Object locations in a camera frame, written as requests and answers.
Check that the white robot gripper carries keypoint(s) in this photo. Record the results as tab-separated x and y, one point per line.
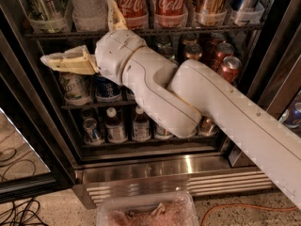
115	53

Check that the clear plastic water bottle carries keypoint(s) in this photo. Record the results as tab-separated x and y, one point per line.
89	15

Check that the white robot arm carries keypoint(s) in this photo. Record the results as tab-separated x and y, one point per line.
178	96

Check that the brown tea bottle left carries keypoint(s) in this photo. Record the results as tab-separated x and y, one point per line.
115	126

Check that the brown tea bottle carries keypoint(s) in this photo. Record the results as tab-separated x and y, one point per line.
115	126
141	125

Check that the brown tea bottle right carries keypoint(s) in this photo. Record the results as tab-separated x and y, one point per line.
141	125

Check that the stainless steel fridge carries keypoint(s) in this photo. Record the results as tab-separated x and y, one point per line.
200	165

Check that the silver can bottom shelf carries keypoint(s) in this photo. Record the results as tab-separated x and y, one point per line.
161	133

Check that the open glass fridge door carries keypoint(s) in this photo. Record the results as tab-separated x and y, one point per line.
31	162

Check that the copper can bottom shelf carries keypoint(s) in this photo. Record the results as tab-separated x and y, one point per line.
207	127

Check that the blue Pepsi can front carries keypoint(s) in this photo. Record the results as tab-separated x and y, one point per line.
106	90

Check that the red Coca-Cola can left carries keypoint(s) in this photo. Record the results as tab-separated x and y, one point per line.
133	11

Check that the red coca-cola can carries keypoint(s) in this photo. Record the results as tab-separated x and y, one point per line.
133	11
168	13

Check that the white green soda can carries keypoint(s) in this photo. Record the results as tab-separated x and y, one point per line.
76	88

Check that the green patterned tall can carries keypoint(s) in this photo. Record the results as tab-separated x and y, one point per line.
47	15

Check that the blue soda can front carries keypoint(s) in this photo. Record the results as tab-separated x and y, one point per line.
130	94

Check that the green silver soda can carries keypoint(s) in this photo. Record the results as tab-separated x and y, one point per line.
167	52

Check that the red Coca-Cola can right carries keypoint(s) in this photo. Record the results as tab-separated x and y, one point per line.
168	13

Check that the small blue can bottom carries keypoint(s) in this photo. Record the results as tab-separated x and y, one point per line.
93	135

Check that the gold brown can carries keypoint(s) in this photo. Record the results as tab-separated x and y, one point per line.
192	51

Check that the gold striped tall can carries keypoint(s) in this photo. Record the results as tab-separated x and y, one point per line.
208	12

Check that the red soda can middle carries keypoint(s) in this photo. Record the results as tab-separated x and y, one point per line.
221	51

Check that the red soda can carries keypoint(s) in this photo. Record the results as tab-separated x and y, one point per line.
221	51
230	68

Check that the red soda can front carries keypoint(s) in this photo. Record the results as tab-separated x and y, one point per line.
230	68

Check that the silver blue tall can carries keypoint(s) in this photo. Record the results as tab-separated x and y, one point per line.
243	10

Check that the clear plastic storage bin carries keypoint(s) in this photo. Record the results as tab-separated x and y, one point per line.
160	209

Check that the blue can right compartment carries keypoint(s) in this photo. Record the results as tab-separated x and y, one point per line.
292	115

